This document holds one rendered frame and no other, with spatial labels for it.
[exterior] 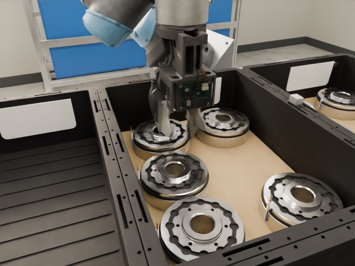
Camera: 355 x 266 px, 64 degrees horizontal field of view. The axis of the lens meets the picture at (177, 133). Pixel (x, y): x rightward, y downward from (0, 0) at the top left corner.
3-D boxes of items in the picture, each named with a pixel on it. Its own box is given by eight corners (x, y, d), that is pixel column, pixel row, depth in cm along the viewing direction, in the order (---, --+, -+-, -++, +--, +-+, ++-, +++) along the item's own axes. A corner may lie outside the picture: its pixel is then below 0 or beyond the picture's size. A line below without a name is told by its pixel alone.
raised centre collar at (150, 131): (145, 127, 53) (145, 124, 53) (169, 123, 54) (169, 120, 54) (151, 142, 49) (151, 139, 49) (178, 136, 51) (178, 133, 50)
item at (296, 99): (288, 101, 47) (289, 94, 46) (295, 100, 47) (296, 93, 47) (295, 105, 45) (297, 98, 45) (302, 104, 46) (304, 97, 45)
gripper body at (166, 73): (169, 117, 43) (167, 35, 36) (153, 94, 49) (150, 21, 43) (215, 109, 45) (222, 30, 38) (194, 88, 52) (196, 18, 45)
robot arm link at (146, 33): (152, 51, 87) (118, 22, 78) (183, 16, 83) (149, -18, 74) (164, 69, 78) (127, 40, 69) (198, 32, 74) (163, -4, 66)
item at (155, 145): (128, 125, 55) (128, 123, 54) (177, 116, 57) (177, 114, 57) (141, 155, 47) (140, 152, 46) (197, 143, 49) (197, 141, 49)
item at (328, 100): (308, 92, 67) (308, 89, 67) (343, 87, 70) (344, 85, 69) (338, 112, 59) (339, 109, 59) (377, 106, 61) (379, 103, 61)
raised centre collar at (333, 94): (325, 94, 66) (326, 91, 65) (343, 91, 67) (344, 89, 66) (341, 103, 62) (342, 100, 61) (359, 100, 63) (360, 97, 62)
